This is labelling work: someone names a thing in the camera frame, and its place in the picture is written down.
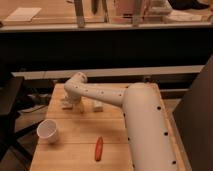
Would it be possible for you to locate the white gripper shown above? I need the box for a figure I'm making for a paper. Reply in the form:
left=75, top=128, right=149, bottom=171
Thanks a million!
left=61, top=92, right=85, bottom=113

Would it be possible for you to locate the white sponge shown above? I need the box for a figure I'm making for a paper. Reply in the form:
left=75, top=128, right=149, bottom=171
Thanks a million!
left=62, top=102, right=73, bottom=110

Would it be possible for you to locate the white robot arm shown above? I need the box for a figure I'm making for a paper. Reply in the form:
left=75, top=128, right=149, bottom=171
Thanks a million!
left=64, top=72, right=178, bottom=171

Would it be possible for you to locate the white small bottle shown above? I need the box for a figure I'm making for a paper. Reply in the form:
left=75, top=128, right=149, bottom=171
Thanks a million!
left=93, top=100, right=103, bottom=112

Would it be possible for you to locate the white paper cup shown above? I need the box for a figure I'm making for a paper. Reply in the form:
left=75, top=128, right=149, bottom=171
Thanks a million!
left=37, top=119, right=59, bottom=144

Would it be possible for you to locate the orange carrot toy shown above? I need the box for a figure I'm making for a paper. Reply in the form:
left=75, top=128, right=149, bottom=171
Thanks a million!
left=95, top=137, right=103, bottom=161

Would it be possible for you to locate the dark chair left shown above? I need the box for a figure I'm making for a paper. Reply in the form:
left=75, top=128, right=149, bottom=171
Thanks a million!
left=0, top=77, right=38, bottom=162

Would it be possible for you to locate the white paper sheet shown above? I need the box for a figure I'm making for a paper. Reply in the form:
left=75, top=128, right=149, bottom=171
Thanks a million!
left=5, top=7, right=41, bottom=22

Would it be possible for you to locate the dark panel right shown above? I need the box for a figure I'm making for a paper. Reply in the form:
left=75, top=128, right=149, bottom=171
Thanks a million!
left=173, top=55, right=213, bottom=171

